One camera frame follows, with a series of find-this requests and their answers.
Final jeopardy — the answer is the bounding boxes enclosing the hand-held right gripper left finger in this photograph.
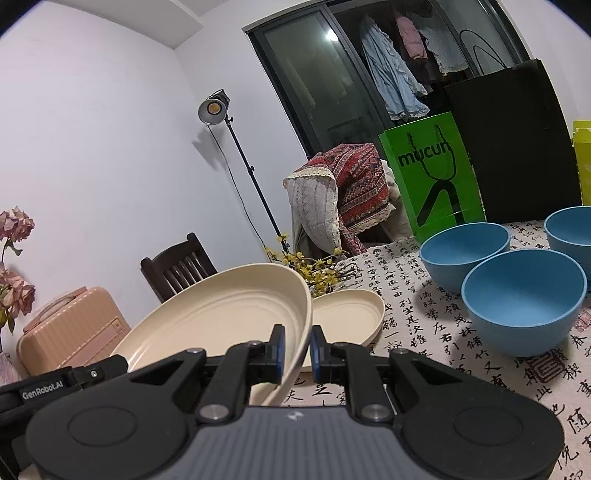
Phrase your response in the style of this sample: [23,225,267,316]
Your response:
[134,324,287,423]

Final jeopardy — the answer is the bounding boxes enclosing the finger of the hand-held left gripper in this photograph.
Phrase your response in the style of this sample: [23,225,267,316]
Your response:
[69,354,129,387]

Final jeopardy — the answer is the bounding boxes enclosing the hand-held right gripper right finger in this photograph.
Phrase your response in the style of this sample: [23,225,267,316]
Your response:
[308,325,465,423]

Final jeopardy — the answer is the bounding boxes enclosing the cream plate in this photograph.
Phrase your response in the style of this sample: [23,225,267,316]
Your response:
[111,263,314,407]
[300,290,386,372]

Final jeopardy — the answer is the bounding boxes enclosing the blue bowl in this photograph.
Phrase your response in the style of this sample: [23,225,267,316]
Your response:
[544,206,591,278]
[462,249,588,357]
[420,223,511,294]

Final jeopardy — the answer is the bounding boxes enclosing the pink suitcase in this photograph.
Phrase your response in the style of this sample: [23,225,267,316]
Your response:
[17,286,132,377]

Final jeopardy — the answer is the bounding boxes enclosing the yellow flower branch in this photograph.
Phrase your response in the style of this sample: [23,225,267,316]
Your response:
[263,233,361,296]

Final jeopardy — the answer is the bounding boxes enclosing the calligraphy printed tablecloth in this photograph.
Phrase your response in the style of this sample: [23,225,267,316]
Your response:
[277,219,591,480]

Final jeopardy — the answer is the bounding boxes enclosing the dark wooden chair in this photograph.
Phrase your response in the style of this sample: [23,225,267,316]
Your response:
[141,232,219,303]

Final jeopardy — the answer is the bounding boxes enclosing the grey quilted cloth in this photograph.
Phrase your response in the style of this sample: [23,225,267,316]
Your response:
[283,168,345,252]

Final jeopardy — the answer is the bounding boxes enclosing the pink dried flowers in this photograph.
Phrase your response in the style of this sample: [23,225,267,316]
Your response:
[0,206,37,352]

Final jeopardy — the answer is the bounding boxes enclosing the green paper bag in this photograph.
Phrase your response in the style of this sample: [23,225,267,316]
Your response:
[379,112,485,243]

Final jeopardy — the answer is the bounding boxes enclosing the studio light on stand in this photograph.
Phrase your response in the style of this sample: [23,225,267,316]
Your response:
[198,90,291,254]

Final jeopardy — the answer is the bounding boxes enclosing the dark sliding glass door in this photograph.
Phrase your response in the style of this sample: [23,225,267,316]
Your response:
[242,0,536,162]

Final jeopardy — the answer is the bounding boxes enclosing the black paper bag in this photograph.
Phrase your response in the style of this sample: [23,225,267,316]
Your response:
[445,28,583,224]

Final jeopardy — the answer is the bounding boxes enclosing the hanging blue shirt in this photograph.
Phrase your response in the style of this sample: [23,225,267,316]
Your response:
[360,15,430,121]

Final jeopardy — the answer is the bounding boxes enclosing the hanging pink garment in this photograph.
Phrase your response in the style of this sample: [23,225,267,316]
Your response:
[394,13,429,61]

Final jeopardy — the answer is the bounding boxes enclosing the yellow-green snack box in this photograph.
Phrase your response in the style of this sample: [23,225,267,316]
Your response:
[571,121,591,206]

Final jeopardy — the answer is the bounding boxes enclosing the hanging white garment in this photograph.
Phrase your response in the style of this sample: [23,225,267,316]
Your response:
[418,9,469,75]

